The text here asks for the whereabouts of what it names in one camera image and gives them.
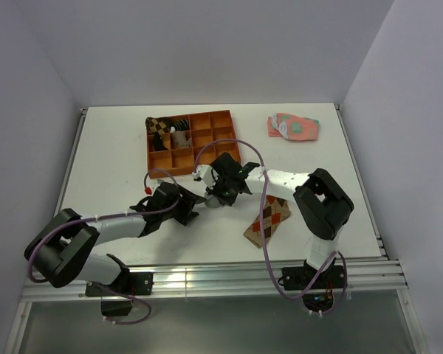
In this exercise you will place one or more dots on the pink green sock pair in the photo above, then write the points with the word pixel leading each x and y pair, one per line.
pixel 293 128

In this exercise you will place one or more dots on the beige rolled sock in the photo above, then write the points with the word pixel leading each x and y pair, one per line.
pixel 180 140

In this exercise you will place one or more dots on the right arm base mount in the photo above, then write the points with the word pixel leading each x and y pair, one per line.
pixel 297 278

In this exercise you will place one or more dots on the brown checkered rolled sock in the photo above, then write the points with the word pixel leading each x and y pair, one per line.
pixel 158 125

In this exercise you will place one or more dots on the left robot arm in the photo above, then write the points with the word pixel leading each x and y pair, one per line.
pixel 63 250

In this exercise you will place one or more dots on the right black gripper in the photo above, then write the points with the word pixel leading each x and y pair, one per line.
pixel 213 190

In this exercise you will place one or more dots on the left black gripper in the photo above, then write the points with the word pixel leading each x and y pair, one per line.
pixel 187 201

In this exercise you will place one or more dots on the grey ankle sock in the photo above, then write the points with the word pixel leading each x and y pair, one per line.
pixel 212 203

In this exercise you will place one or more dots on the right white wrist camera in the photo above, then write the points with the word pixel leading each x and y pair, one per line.
pixel 206 174

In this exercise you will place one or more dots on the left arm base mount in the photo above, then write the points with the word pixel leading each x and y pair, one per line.
pixel 132 283

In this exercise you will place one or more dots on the aluminium front rail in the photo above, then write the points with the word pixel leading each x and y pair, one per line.
pixel 230 279

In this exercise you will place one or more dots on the orange compartment tray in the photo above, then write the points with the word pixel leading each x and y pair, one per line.
pixel 211 132

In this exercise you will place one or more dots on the argyle beige orange sock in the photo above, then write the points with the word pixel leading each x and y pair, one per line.
pixel 275 211

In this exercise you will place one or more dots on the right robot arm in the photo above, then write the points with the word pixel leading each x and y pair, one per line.
pixel 323 204

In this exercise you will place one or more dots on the black sock in tray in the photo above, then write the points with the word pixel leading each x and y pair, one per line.
pixel 157 143

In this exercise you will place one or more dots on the black white striped sock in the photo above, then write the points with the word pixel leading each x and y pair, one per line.
pixel 179 125

